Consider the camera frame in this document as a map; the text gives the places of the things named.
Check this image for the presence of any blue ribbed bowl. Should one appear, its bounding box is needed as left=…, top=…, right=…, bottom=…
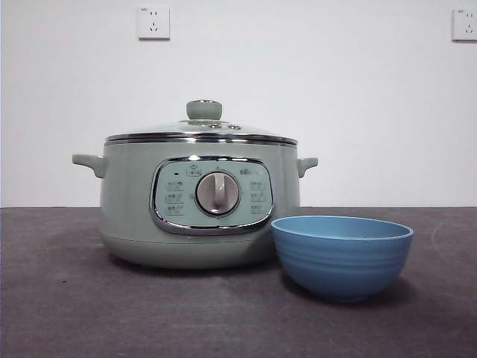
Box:
left=270, top=216, right=414, bottom=303

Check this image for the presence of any glass lid with green knob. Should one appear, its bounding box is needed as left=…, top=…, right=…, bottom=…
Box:
left=104, top=99, right=299, bottom=145

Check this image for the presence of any white wall socket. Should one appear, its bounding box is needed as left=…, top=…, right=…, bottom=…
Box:
left=452, top=7, right=477, bottom=42
left=138, top=5, right=171, bottom=41

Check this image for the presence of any pale green electric steamer pot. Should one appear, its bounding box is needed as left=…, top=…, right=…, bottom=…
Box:
left=72, top=137, right=319, bottom=269

